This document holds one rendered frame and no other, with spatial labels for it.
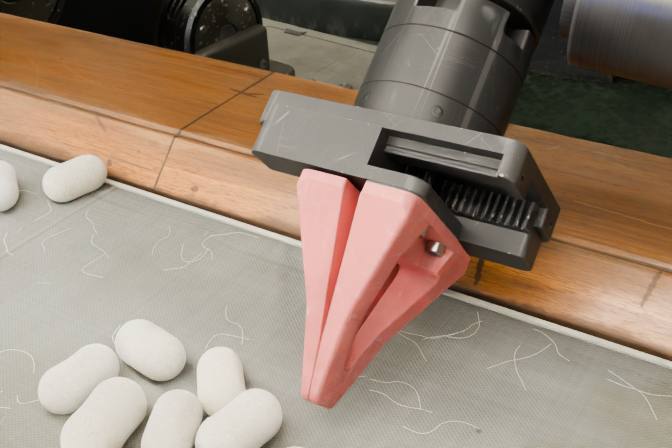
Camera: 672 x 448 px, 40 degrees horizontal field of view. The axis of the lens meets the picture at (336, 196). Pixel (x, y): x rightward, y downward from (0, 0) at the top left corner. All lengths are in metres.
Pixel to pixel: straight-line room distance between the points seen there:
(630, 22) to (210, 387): 0.20
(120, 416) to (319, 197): 0.10
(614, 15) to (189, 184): 0.23
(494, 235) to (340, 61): 0.98
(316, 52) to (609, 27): 1.02
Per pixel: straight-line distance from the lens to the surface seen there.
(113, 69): 0.58
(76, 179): 0.49
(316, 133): 0.32
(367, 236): 0.31
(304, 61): 1.31
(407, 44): 0.33
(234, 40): 1.09
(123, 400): 0.34
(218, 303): 0.40
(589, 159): 0.45
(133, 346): 0.36
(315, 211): 0.32
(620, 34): 0.34
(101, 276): 0.43
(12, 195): 0.49
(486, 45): 0.33
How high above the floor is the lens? 0.98
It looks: 31 degrees down
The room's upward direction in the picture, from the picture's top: 4 degrees counter-clockwise
